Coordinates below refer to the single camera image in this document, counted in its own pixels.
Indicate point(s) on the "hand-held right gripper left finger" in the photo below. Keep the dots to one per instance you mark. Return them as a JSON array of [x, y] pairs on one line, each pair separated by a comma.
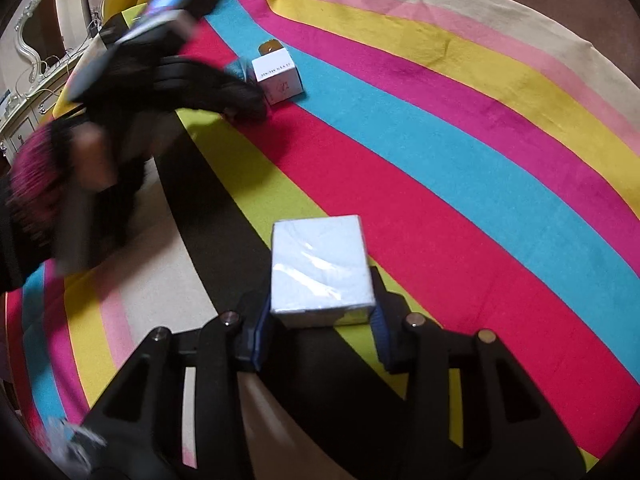
[[250, 340]]

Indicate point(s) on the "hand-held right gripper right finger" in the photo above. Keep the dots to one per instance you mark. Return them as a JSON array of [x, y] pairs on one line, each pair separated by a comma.
[[385, 340]]

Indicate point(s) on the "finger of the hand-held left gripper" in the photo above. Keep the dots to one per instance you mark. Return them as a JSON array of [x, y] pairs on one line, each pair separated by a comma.
[[220, 92]]

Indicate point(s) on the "small blue packet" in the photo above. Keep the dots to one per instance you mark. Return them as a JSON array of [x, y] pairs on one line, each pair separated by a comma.
[[237, 70]]

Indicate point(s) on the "small white cube box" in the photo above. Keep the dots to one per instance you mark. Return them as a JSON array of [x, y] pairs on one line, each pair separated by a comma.
[[280, 80]]

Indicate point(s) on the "tall white box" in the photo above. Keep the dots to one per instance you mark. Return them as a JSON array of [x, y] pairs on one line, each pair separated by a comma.
[[320, 270]]

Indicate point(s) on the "person's left forearm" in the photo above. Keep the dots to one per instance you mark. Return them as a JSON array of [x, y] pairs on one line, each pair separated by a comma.
[[15, 260]]

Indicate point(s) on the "person's left hand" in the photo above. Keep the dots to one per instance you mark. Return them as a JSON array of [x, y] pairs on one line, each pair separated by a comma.
[[45, 180]]

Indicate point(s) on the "silver framed mirror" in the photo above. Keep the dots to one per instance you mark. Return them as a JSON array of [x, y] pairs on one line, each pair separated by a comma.
[[55, 10]]

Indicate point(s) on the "white ornate dresser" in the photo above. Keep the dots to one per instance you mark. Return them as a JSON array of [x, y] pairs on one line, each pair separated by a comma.
[[25, 90]]

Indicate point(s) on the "striped colourful tablecloth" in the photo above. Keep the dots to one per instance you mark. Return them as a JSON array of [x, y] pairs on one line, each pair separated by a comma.
[[450, 185]]

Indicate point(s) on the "grey white wrapper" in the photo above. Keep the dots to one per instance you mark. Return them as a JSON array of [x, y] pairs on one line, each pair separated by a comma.
[[75, 440]]

